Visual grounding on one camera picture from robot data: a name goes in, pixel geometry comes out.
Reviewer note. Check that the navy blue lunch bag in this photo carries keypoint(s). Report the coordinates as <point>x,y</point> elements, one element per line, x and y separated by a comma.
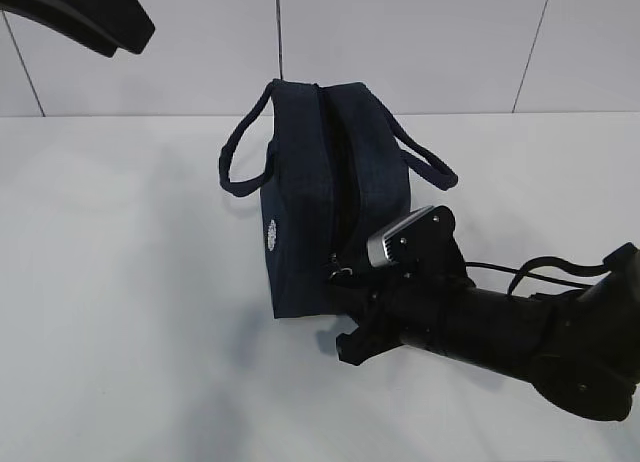
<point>337,170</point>

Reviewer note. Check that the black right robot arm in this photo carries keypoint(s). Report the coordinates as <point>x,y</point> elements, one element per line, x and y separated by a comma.
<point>579,349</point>

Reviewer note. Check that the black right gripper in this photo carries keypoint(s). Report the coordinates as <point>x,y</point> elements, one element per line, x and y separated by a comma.
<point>396,306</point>

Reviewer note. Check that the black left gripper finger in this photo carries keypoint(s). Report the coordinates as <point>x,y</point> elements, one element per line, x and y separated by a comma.
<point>63,24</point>
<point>124,22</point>

